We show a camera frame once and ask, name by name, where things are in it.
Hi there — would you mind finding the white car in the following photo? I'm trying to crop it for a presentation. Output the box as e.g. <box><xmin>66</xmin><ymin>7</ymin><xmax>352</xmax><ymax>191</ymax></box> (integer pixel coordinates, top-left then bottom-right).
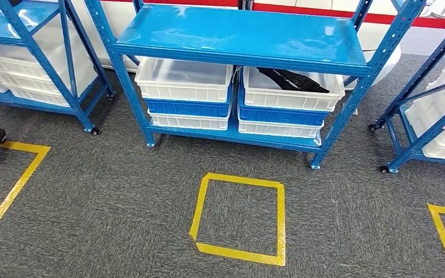
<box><xmin>30</xmin><ymin>0</ymin><xmax>445</xmax><ymax>91</ymax></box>

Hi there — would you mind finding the blue steel shelving rack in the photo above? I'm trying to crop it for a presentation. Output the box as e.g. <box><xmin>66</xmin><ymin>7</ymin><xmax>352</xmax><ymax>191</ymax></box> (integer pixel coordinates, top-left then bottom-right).
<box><xmin>0</xmin><ymin>0</ymin><xmax>116</xmax><ymax>136</ymax></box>
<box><xmin>84</xmin><ymin>0</ymin><xmax>426</xmax><ymax>170</ymax></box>
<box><xmin>368</xmin><ymin>11</ymin><xmax>445</xmax><ymax>174</ymax></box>

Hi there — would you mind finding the black plastic trim part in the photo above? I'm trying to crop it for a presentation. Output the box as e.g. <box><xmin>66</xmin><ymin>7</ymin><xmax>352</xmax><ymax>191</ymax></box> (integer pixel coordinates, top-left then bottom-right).
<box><xmin>256</xmin><ymin>67</ymin><xmax>330</xmax><ymax>94</ymax></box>

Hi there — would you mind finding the red barrier belt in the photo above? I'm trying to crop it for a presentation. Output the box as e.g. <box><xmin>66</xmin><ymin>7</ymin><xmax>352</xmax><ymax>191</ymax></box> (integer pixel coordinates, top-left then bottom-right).
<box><xmin>103</xmin><ymin>0</ymin><xmax>445</xmax><ymax>30</ymax></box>

